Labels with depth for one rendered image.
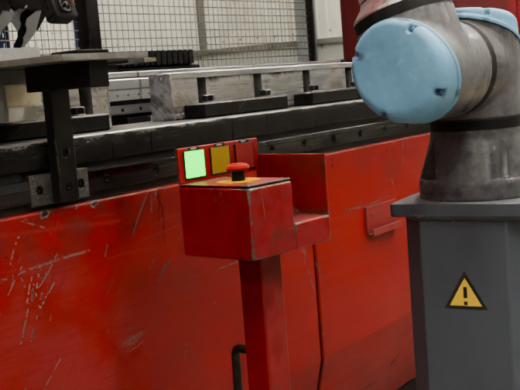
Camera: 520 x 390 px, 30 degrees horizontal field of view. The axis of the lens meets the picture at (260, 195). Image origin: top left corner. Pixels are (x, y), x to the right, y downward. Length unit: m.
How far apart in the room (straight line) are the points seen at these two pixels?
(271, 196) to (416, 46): 0.55
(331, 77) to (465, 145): 1.27
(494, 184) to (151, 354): 0.79
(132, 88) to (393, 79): 1.23
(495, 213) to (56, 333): 0.75
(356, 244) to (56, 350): 0.94
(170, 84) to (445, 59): 0.98
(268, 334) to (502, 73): 0.66
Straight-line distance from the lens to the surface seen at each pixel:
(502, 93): 1.22
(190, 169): 1.63
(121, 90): 2.22
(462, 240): 1.21
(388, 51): 1.09
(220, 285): 1.89
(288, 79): 2.30
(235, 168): 1.57
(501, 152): 1.22
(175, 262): 1.78
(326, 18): 9.51
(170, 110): 1.96
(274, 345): 1.66
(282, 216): 1.57
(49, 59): 1.44
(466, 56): 1.12
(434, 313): 1.24
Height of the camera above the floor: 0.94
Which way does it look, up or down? 7 degrees down
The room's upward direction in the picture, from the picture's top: 5 degrees counter-clockwise
